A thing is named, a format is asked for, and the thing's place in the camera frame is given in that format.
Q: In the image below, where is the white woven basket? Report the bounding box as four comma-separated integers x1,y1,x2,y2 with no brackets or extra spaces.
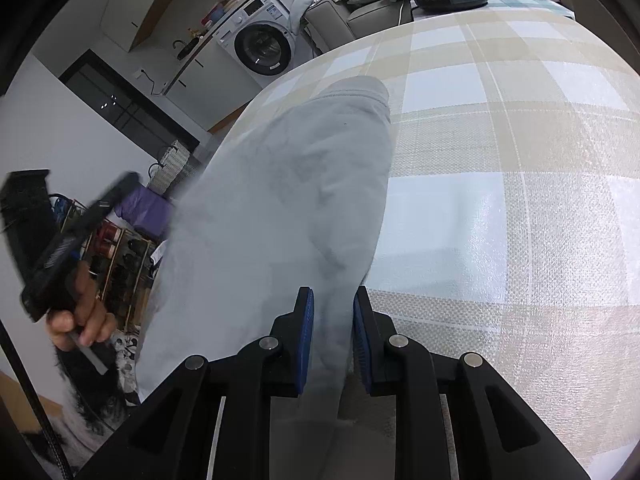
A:
150,140,193,196

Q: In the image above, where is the wooden shoe rack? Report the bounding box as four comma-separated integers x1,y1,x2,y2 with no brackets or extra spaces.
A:
50,195,158,331

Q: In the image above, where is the grey sofa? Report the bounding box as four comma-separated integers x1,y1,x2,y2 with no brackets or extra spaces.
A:
282,0,416,56

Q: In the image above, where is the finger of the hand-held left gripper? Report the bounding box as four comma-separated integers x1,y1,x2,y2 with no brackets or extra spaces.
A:
82,172,143,221

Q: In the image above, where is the dark glass door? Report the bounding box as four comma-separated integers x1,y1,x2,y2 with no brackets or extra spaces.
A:
60,50,201,161

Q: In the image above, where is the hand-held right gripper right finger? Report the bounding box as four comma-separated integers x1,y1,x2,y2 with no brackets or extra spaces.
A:
352,286,593,480

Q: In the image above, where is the light grey fleece garment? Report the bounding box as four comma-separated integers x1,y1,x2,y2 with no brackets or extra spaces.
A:
135,76,393,480

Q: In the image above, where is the purple bag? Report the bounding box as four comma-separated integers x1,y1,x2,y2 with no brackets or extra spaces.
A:
117,185,173,238

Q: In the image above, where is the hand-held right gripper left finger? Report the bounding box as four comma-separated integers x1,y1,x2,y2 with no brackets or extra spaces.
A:
75,286,316,480

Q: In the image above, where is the person's left hand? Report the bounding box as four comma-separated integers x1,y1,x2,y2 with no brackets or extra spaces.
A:
46,265,118,352

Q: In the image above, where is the white wall cabinet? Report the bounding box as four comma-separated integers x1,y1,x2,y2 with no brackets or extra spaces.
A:
100,0,226,53

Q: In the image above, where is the black braided cable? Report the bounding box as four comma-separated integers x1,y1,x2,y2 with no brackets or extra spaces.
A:
0,327,68,480

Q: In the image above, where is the white washing machine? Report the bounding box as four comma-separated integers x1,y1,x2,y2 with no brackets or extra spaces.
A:
215,0,313,91

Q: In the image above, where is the black faucet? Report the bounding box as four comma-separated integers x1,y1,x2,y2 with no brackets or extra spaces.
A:
172,35,201,59

